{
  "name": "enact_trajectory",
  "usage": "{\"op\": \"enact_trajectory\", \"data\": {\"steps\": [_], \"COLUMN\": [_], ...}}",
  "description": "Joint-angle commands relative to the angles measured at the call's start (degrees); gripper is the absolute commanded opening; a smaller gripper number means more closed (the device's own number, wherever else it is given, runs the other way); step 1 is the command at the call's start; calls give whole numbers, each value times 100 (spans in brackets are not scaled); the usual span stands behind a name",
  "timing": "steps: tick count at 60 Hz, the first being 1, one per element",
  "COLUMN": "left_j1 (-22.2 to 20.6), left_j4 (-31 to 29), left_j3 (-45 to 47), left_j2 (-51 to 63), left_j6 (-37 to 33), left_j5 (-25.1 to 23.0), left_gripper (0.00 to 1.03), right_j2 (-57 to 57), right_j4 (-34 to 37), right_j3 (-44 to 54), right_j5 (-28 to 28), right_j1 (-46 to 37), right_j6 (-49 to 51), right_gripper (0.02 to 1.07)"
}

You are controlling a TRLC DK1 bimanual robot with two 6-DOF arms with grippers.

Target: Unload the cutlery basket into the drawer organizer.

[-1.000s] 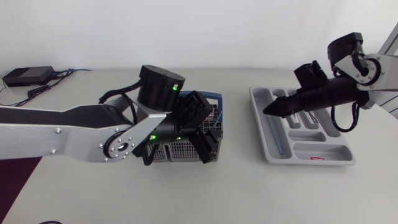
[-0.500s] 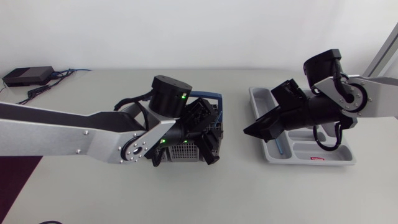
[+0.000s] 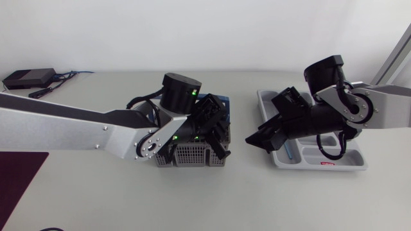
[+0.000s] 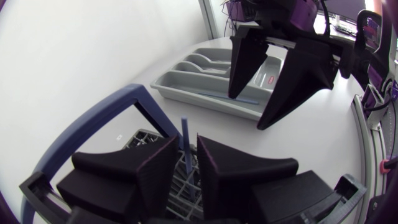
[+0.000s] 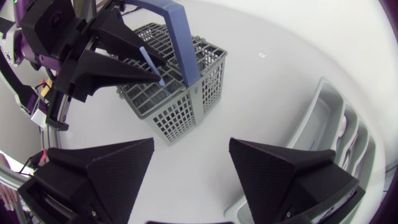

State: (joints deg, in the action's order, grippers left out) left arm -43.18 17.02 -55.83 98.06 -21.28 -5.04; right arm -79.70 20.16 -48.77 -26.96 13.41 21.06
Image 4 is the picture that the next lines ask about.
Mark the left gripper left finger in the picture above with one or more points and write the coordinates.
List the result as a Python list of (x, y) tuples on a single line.
[(124, 183)]

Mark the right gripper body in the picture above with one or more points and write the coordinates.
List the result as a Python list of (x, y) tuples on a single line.
[(280, 18)]

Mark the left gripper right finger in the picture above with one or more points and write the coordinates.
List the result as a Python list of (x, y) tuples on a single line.
[(242, 186)]

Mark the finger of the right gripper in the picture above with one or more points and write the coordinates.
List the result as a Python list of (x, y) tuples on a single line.
[(245, 62), (304, 77)]

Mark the grey cutlery tray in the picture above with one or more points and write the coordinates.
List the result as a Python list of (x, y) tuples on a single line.
[(192, 84)]

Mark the grey cutlery basket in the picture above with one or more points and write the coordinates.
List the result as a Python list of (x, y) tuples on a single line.
[(93, 115)]

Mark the blue plastic stick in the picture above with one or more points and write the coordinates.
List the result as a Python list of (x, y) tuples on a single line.
[(186, 146), (217, 96)]

